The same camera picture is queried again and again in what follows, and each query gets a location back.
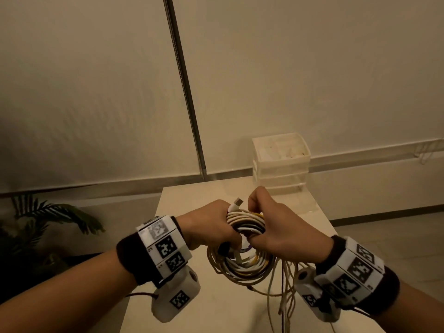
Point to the person's left hand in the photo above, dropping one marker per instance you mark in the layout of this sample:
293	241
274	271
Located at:
204	223

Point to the person's right hand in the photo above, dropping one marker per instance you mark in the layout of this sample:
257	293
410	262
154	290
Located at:
291	239

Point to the person's right fingers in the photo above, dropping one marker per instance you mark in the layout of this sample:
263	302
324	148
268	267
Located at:
257	201

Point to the person's left fingers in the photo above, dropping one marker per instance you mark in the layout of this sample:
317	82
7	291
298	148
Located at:
229	232

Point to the person's right forearm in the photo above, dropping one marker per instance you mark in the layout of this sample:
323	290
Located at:
412	308

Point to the person's left forearm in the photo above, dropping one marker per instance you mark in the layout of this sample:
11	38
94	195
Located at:
66	294

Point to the white plastic drawer organizer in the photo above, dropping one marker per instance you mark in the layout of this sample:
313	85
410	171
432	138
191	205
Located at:
281	159

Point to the black wristband with marker tags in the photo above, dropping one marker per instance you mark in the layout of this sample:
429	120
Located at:
163	247
357	273

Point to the green potted plant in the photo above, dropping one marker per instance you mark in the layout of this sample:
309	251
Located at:
31	239

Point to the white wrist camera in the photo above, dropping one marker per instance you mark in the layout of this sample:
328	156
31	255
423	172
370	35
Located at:
312	294
177	296

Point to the metal wall strip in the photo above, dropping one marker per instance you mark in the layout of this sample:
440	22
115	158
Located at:
184	86

